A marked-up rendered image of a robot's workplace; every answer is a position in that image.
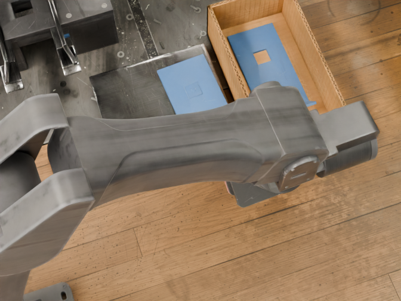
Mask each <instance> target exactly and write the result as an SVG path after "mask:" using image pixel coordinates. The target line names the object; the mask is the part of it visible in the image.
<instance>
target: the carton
mask: <svg viewBox="0 0 401 301"><path fill-rule="evenodd" d="M269 23H273V26H274V28H275V29H276V32H277V34H278V36H279V38H280V40H281V42H282V45H283V47H284V49H285V51H286V53H287V55H288V57H289V59H290V61H291V63H292V66H293V68H294V70H295V72H296V74H297V76H298V79H299V80H300V82H301V85H302V86H303V89H304V91H305V93H306V95H307V98H308V100H309V101H316V103H317V104H315V105H312V106H309V107H307V108H308V110H309V111H310V110H313V109H317V110H318V112H319V114H323V113H326V112H329V111H331V110H333V109H336V108H341V107H343V106H346V103H345V101H344V99H343V97H342V95H341V93H340V91H339V88H338V86H337V84H336V82H335V80H334V77H333V76H332V73H331V71H330V70H329V67H328V65H327V63H326V61H325V59H324V57H323V54H322V52H321V50H320V48H319V46H318V44H317V42H316V40H315V38H314V36H313V33H312V31H311V29H310V27H309V25H308V23H307V20H306V18H305V17H304V14H303V12H302V10H301V8H300V6H299V4H298V1H297V0H226V1H222V2H218V3H215V4H211V5H208V8H207V35H208V38H209V40H210V42H211V45H212V47H213V49H214V52H215V55H216V57H217V60H218V62H219V64H220V67H221V70H222V71H223V74H224V77H225V79H226V81H227V84H228V86H229V89H230V92H231V94H232V96H233V99H234V101H235V100H236V99H241V98H247V97H248V96H249V94H250V92H251V91H250V89H249V87H248V84H247V82H246V80H245V77H244V75H243V73H242V71H241V69H240V66H239V64H238V62H237V60H236V57H235V55H234V52H233V50H232V48H231V46H230V44H229V41H228V39H227V37H228V36H231V35H234V34H237V33H241V32H244V31H246V30H250V29H253V28H256V27H260V26H263V25H265V24H269ZM253 55H254V57H255V59H256V61H257V63H258V65H259V64H262V63H265V62H269V61H271V60H270V57H269V55H268V54H267V51H266V50H264V51H261V52H259V53H255V54H253Z"/></svg>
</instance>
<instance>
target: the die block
mask: <svg viewBox="0 0 401 301"><path fill-rule="evenodd" d="M29 9H32V4H31V2H29V3H26V4H22V5H18V6H15V7H13V11H14V15H15V13H19V12H22V11H26V10H29ZM15 17H16V15H15ZM62 31H63V34H64V35H65V34H67V33H69V35H70V38H71V42H72V45H74V47H75V50H76V53H77V55H78V54H82V53H86V52H89V51H92V50H96V49H99V48H103V47H106V46H110V45H113V44H117V43H119V38H118V32H117V28H116V22H115V16H114V14H111V15H109V16H105V17H101V18H98V19H94V20H90V21H86V22H84V23H80V24H76V25H73V26H69V27H65V28H62ZM50 38H53V36H52V34H51V32H48V33H45V34H42V35H38V36H34V37H31V38H27V39H24V40H21V41H17V42H13V43H12V45H13V50H14V54H15V56H16V60H17V64H18V68H19V71H20V72H21V71H23V70H27V69H28V66H27V63H26V59H25V56H24V52H23V49H22V47H23V46H25V45H29V44H33V43H36V42H40V41H44V40H46V39H50ZM2 65H4V59H3V56H2V53H1V48H0V66H2Z"/></svg>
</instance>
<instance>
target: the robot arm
mask: <svg viewBox="0 0 401 301"><path fill-rule="evenodd" d="M52 129H54V131H53V133H52V135H51V138H50V140H49V142H48V146H47V154H48V159H49V162H50V165H51V168H52V171H53V175H51V176H49V177H48V178H46V179H45V180H44V181H43V182H41V180H40V176H39V173H38V170H37V167H36V164H35V159H36V157H37V156H38V153H39V151H40V150H41V147H42V145H43V144H44V141H45V139H46V138H47V135H48V133H49V132H50V130H52ZM379 133H380V131H379V129H378V127H377V125H376V123H375V122H374V120H373V118H372V116H371V114H370V113H369V111H368V108H367V107H366V105H365V103H364V101H362V100H361V101H358V102H355V103H352V104H349V105H346V106H343V107H340V108H336V109H333V110H331V111H329V112H326V113H323V114H319V112H318V110H317V109H313V110H310V111H309V110H308V108H307V106H306V104H305V102H304V100H303V98H302V96H301V94H300V92H299V90H298V88H297V87H293V86H284V87H283V86H281V84H280V83H279V82H278V81H269V82H265V83H263V84H261V85H259V86H257V87H255V88H254V89H253V90H252V91H251V92H250V94H249V96H248V97H247V98H241V99H236V100H235V101H234V102H232V103H229V104H227V105H224V106H220V107H217V108H214V109H210V110H204V111H200V112H192V113H183V114H177V115H167V116H157V117H151V118H140V119H101V118H92V117H90V116H86V115H78V116H67V117H66V115H65V112H64V110H63V107H62V104H61V101H60V98H59V96H58V94H57V93H52V94H40V95H37V96H33V97H30V98H28V99H26V100H25V101H23V102H22V103H21V104H19V105H18V106H17V107H16V108H15V109H14V110H13V111H11V112H10V113H9V114H8V115H7V116H6V117H5V118H3V119H2V120H1V121H0V301H74V298H73V294H72V290H71V288H70V286H69V285H68V284H67V283H66V282H60V283H57V284H54V285H51V286H48V287H45V288H42V289H39V290H36V291H33V292H30V293H27V294H24V290H25V288H26V284H27V280H28V277H29V274H30V270H31V269H34V268H37V267H38V266H41V265H43V264H45V263H47V262H49V261H50V260H52V259H53V258H55V257H56V256H57V255H59V253H60V252H61V251H62V249H63V248H64V246H65V245H66V244H67V242H68V240H69V239H70V237H71V236H72V235H73V233H74V231H75V230H76V228H77V227H78V226H79V224H80V223H81V221H82V220H83V218H84V217H85V215H86V214H87V212H89V211H91V210H92V209H93V208H96V207H98V206H99V205H102V204H104V203H107V202H109V201H112V200H114V199H118V198H121V197H123V196H127V195H132V194H136V193H140V192H145V191H152V190H156V189H162V188H169V187H173V186H180V185H186V184H191V183H199V182H216V181H223V182H225V184H226V187H227V190H228V193H230V194H231V195H234V196H235V198H236V201H237V203H236V204H237V205H238V206H240V207H242V208H245V207H247V206H250V205H252V204H256V203H258V202H260V201H264V200H265V199H269V198H271V197H274V196H276V195H279V194H285V193H288V192H290V191H293V190H294V189H296V188H297V187H299V185H300V184H302V183H305V182H308V181H311V180H313V179H314V177H315V175H317V176H318V177H320V178H323V177H326V176H328V175H331V174H334V173H337V172H339V171H342V170H345V169H348V168H350V167H353V166H355V165H359V164H361V163H364V162H366V161H370V160H372V159H375V158H376V156H377V153H378V143H377V137H378V135H379ZM63 293H65V294H66V297H67V299H66V300H63V297H62V295H63Z"/></svg>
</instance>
